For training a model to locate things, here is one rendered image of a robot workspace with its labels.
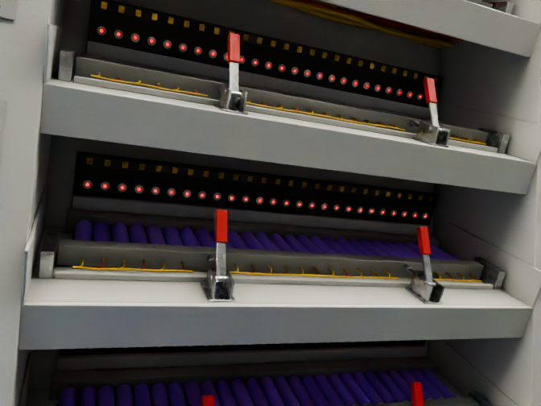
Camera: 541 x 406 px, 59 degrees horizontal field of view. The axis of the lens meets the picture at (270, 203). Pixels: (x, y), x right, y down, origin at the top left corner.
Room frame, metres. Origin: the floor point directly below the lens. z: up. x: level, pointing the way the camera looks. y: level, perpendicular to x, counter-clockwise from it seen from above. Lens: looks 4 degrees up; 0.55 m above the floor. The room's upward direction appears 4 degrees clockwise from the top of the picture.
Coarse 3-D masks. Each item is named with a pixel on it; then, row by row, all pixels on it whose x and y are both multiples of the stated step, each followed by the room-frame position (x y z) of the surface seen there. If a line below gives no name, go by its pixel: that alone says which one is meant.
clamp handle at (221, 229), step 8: (216, 216) 0.51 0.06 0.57; (224, 216) 0.51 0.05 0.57; (216, 224) 0.51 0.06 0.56; (224, 224) 0.51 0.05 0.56; (216, 232) 0.51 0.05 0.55; (224, 232) 0.51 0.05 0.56; (216, 240) 0.50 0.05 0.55; (224, 240) 0.50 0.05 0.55; (216, 248) 0.50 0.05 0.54; (224, 248) 0.50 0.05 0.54; (216, 256) 0.50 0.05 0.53; (224, 256) 0.50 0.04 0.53; (216, 264) 0.50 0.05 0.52; (224, 264) 0.50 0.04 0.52; (216, 272) 0.50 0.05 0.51; (224, 272) 0.50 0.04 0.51
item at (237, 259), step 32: (64, 256) 0.49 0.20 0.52; (96, 256) 0.50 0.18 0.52; (128, 256) 0.51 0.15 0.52; (160, 256) 0.52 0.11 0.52; (192, 256) 0.54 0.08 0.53; (256, 256) 0.56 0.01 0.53; (288, 256) 0.58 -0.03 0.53; (320, 256) 0.60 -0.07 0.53; (352, 256) 0.62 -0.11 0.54; (384, 256) 0.65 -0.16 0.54
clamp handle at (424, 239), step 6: (420, 228) 0.61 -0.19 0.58; (426, 228) 0.61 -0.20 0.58; (420, 234) 0.61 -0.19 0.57; (426, 234) 0.61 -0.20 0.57; (420, 240) 0.61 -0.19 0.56; (426, 240) 0.61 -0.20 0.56; (420, 246) 0.61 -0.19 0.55; (426, 246) 0.60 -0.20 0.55; (420, 252) 0.61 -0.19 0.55; (426, 252) 0.60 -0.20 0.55; (426, 258) 0.60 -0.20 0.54; (426, 264) 0.60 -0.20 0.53; (426, 270) 0.60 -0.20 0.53; (426, 276) 0.60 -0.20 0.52; (432, 282) 0.60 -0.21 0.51
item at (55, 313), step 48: (48, 240) 0.48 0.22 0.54; (480, 240) 0.73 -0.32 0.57; (48, 288) 0.45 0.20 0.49; (96, 288) 0.47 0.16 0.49; (144, 288) 0.48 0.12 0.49; (192, 288) 0.51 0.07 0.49; (240, 288) 0.53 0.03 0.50; (288, 288) 0.55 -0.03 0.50; (336, 288) 0.58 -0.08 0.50; (384, 288) 0.60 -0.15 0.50; (528, 288) 0.65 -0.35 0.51; (48, 336) 0.44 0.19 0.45; (96, 336) 0.45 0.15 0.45; (144, 336) 0.47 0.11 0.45; (192, 336) 0.48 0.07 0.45; (240, 336) 0.50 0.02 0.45; (288, 336) 0.52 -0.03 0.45; (336, 336) 0.55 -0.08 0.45; (384, 336) 0.57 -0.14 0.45; (432, 336) 0.60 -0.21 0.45; (480, 336) 0.63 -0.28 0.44
